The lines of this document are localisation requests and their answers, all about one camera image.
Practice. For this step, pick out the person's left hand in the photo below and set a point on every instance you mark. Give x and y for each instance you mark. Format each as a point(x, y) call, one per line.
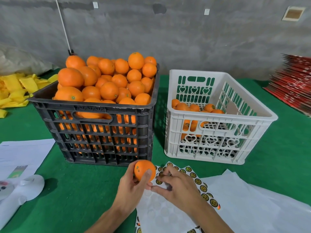
point(129, 194)

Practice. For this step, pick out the person's right hand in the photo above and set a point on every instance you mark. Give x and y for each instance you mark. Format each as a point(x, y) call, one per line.
point(182, 191)

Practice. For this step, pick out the single orange fruit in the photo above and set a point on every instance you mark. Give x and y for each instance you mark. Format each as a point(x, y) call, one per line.
point(145, 169)

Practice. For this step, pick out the black plastic crate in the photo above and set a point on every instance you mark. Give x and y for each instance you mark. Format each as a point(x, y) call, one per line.
point(143, 111)

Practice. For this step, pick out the heap of labelled oranges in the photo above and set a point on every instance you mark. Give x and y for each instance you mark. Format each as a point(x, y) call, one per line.
point(182, 106)

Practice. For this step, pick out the pile of oranges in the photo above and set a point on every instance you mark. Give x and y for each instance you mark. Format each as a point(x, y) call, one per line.
point(109, 89)

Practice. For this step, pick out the white plastic crate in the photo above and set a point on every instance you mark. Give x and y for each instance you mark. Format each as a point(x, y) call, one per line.
point(192, 72)

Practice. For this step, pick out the person's right forearm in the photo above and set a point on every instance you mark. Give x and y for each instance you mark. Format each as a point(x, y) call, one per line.
point(211, 221)

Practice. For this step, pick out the green felt table cover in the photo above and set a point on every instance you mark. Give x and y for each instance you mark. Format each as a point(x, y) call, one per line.
point(82, 196)

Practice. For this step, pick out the white handheld controller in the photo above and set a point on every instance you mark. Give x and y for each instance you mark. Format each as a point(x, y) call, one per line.
point(29, 186)

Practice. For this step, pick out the white printed paper sheet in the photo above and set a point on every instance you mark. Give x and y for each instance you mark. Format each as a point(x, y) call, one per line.
point(26, 152)

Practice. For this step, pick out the stack of red cardboard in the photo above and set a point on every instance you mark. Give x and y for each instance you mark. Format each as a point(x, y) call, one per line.
point(291, 82)

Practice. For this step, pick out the pile of yellow bags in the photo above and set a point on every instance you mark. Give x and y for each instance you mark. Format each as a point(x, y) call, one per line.
point(14, 89)

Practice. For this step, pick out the beige woven sack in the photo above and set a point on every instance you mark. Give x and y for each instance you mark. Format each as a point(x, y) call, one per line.
point(22, 60)

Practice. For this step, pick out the white pole with black base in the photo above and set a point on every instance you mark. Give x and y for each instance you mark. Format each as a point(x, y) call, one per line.
point(63, 24)

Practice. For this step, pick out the small white wall square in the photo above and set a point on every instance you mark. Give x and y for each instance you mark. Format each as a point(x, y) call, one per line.
point(95, 5)
point(206, 12)

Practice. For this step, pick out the beige wall plate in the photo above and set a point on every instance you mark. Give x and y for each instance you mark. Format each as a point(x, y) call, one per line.
point(294, 13)

